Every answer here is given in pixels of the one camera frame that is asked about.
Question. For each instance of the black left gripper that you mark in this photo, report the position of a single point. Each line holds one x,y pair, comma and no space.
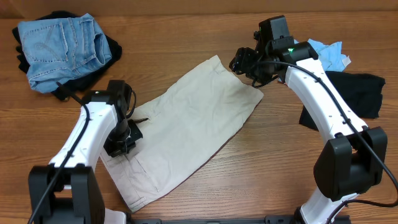
114,149

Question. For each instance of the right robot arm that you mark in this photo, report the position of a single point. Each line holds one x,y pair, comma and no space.
352,159

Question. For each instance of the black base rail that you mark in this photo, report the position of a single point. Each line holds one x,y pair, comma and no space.
211,221

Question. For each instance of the crumpled black t-shirt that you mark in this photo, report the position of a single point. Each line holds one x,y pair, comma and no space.
361,92

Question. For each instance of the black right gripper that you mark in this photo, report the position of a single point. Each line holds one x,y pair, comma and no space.
237,62

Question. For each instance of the beige khaki shorts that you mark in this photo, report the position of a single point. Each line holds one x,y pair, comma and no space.
182,129

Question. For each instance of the folded black garment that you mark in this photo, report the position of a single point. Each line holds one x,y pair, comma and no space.
93,77

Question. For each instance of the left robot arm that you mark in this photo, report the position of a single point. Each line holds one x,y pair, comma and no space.
66,190

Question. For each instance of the folded light blue jeans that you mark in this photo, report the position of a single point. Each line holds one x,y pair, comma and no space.
62,49

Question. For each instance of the crumpled light blue t-shirt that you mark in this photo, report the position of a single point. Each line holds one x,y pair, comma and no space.
330,56

